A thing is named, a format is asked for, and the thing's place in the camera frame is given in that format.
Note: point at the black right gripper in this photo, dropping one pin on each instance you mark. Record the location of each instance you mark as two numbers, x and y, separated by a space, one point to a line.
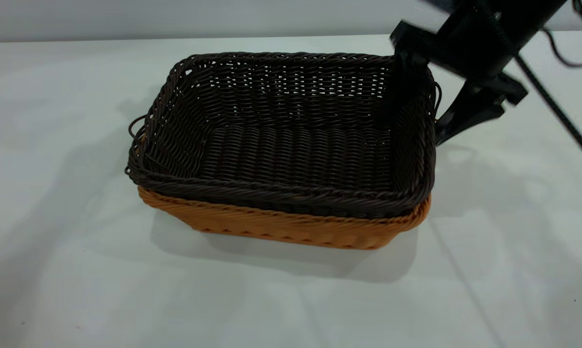
469 48

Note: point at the dark brown wicker basket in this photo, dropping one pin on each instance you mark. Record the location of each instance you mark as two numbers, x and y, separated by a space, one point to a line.
295 154

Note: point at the light brown wicker basket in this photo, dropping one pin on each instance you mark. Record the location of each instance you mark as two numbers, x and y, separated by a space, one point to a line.
295 228

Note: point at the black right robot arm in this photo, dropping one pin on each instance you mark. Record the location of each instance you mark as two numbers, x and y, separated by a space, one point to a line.
527 12

